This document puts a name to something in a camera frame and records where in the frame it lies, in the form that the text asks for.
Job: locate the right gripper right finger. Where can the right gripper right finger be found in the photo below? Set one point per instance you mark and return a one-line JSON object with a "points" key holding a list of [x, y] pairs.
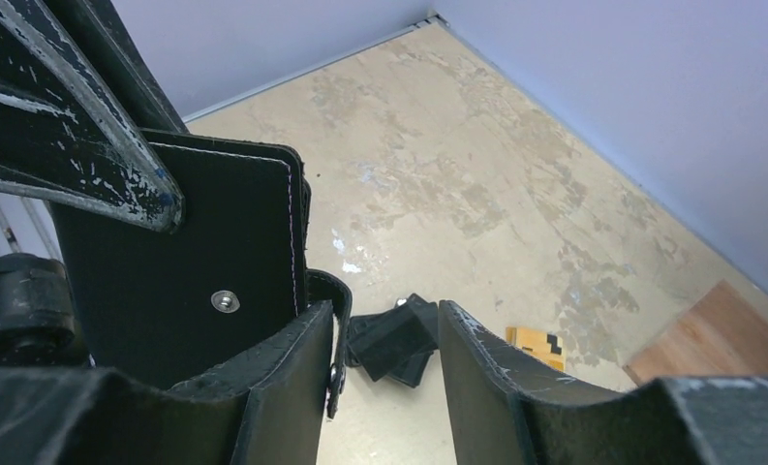
{"points": [[507, 407]]}

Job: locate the black card stack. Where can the black card stack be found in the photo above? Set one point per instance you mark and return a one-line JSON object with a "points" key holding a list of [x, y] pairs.
{"points": [[397, 343]]}

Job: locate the yellow card stack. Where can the yellow card stack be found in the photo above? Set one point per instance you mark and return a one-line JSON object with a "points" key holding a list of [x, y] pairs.
{"points": [[545, 347]]}

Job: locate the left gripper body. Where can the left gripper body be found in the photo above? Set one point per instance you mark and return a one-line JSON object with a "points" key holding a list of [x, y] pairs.
{"points": [[37, 319]]}

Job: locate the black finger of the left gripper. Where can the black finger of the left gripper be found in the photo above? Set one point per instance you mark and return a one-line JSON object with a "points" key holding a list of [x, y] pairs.
{"points": [[75, 100]]}

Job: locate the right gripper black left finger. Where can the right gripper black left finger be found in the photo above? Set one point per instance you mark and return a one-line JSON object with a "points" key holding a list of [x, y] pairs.
{"points": [[264, 406]]}

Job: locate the black leather card holder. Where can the black leather card holder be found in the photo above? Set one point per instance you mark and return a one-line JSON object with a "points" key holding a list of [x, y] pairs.
{"points": [[159, 308]]}

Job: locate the wooden board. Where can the wooden board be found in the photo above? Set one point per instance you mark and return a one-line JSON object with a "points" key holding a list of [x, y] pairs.
{"points": [[721, 335]]}

